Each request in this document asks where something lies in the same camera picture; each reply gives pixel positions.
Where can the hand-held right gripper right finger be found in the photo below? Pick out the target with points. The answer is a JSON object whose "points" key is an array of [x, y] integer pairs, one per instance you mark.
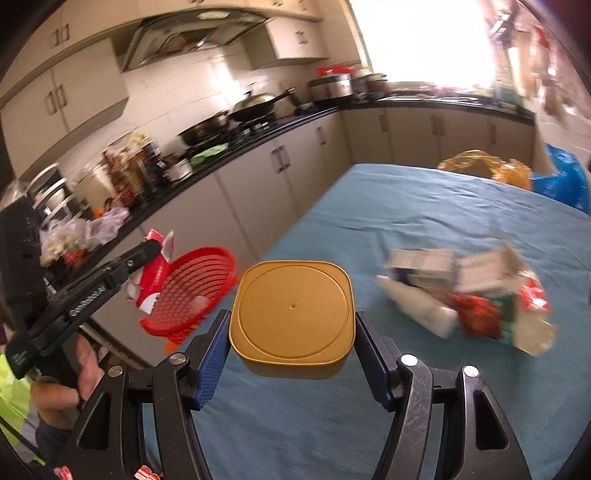
{"points": [[374, 369]]}

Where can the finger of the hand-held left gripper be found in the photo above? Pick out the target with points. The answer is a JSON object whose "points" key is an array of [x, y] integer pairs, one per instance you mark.
{"points": [[138, 258]]}

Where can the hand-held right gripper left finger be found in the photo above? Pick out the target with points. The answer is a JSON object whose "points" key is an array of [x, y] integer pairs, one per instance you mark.
{"points": [[210, 369]]}

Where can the red torn carton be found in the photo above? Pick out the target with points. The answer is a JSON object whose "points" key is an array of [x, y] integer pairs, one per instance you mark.
{"points": [[154, 286]]}

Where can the red plastic basket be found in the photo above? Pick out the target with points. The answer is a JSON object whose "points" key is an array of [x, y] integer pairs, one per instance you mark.
{"points": [[194, 295]]}

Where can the yellow plastic box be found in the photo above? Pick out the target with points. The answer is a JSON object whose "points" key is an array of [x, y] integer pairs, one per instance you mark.
{"points": [[291, 314]]}

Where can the cream striped red wrapper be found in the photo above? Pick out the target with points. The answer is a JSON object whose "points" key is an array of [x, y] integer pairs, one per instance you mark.
{"points": [[531, 332]]}

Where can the person's left hand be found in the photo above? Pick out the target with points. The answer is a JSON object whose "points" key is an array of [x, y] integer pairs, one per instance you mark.
{"points": [[90, 369]]}

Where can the clear plastic bags pile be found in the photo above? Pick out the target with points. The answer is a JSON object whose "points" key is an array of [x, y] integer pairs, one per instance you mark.
{"points": [[78, 230]]}

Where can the steel dish rack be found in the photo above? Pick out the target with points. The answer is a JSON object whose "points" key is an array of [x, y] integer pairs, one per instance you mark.
{"points": [[51, 189]]}

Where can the white plastic bottle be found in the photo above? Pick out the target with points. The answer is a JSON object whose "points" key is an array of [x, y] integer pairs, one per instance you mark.
{"points": [[425, 309]]}

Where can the white electric pot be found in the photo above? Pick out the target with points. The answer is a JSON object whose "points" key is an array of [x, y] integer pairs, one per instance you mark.
{"points": [[94, 189]]}

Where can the row of sauce bottles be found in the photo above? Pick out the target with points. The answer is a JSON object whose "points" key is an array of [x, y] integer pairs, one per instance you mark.
{"points": [[134, 170]]}

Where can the blue white medicine box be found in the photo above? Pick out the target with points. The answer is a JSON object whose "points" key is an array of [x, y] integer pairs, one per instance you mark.
{"points": [[420, 265]]}

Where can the green cloth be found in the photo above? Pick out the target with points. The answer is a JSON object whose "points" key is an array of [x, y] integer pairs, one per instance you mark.
{"points": [[207, 154]]}

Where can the white kitchen base cabinets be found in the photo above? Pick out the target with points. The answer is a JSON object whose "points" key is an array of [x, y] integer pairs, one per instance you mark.
{"points": [[258, 194]]}

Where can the black wok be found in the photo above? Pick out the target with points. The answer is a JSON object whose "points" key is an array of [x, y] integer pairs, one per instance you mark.
{"points": [[203, 129]]}

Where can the yellow green safety vest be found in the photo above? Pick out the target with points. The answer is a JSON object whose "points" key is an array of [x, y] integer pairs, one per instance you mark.
{"points": [[16, 406]]}

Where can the upper kitchen cabinets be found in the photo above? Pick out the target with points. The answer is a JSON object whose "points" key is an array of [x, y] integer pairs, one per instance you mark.
{"points": [[60, 92]]}

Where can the black gas stove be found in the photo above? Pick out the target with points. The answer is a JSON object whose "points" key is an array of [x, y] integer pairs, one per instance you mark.
{"points": [[258, 127]]}

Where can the steel wok with lid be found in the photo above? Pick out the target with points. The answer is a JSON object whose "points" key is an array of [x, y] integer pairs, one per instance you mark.
{"points": [[258, 104]]}

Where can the steel range hood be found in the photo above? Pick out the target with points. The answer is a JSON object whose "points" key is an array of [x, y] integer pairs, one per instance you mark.
{"points": [[184, 37]]}

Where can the yellow plastic bag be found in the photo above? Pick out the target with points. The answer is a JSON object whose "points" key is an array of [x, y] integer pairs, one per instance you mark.
{"points": [[475, 166]]}

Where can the silver rice cooker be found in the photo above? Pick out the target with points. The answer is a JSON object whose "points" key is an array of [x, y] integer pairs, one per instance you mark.
{"points": [[330, 87]]}

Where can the blue plastic bag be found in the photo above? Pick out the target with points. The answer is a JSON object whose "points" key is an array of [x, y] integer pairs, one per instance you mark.
{"points": [[563, 180]]}

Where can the red plastic lid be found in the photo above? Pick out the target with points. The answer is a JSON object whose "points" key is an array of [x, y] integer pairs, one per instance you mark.
{"points": [[332, 70]]}

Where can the dark cooking pot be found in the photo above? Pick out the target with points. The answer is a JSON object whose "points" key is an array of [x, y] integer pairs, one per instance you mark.
{"points": [[369, 85]]}

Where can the teal labelled container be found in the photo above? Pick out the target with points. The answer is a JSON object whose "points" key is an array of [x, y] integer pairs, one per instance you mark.
{"points": [[508, 92]]}

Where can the kitchen window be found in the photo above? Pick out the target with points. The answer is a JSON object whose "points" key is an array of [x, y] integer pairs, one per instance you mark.
{"points": [[415, 41]]}

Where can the hanging plastic bags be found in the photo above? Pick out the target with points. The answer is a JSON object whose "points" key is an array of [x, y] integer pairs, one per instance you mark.
{"points": [[545, 55]]}

